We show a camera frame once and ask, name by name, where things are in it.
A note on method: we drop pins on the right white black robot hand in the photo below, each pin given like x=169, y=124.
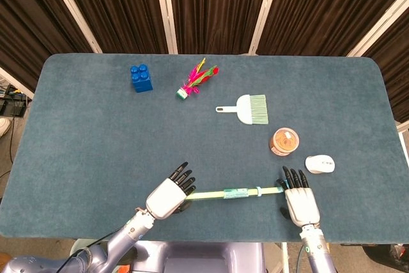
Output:
x=302, y=206

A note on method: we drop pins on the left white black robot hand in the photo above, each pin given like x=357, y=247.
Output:
x=164, y=201

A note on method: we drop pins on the purple robot base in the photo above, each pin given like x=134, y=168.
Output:
x=204, y=255

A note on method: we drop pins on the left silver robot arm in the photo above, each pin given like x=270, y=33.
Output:
x=118, y=242

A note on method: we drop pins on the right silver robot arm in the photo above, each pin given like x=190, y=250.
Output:
x=316, y=249

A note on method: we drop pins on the white computer mouse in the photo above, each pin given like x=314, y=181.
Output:
x=319, y=164

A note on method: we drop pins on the white table leg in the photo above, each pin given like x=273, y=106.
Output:
x=285, y=257

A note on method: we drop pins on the orange jar with clear lid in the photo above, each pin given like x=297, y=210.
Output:
x=284, y=141

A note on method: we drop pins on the blue felt table mat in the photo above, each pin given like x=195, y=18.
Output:
x=96, y=145

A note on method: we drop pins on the white plastic bucket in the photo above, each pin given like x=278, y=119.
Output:
x=78, y=245

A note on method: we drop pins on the white hand brush green bristles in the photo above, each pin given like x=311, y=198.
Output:
x=247, y=109

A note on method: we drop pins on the blue toy building block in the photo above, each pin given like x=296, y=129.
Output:
x=142, y=82

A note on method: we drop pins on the colourful feather shuttlecock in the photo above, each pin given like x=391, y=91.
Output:
x=195, y=79

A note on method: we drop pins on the dark brown curtain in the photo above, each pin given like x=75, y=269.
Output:
x=118, y=7
x=28, y=23
x=217, y=7
x=322, y=7
x=394, y=68

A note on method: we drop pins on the white frame post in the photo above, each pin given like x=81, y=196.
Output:
x=265, y=11
x=16, y=82
x=377, y=23
x=166, y=7
x=73, y=11

